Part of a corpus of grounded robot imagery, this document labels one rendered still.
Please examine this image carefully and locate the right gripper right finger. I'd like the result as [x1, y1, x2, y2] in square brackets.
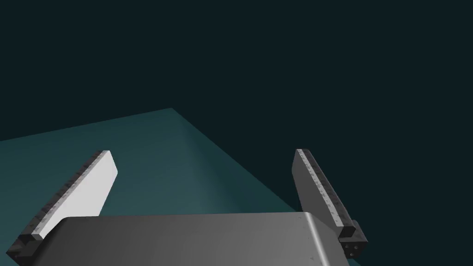
[291, 148, 369, 259]

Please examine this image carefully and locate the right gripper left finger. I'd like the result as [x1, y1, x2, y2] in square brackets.
[6, 150, 119, 266]

